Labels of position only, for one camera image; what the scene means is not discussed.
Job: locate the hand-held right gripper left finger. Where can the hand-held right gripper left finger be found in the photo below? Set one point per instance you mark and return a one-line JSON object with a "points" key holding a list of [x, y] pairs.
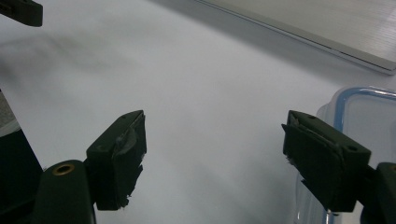
{"points": [[115, 161]]}

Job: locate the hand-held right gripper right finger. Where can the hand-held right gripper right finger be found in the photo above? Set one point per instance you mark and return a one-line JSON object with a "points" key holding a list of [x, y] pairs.
{"points": [[323, 161]]}

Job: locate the clear plastic container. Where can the clear plastic container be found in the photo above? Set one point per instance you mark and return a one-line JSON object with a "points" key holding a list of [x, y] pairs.
{"points": [[364, 124]]}

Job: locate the silver metal edge strip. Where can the silver metal edge strip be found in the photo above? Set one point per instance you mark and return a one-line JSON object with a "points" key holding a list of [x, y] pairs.
{"points": [[311, 34]]}

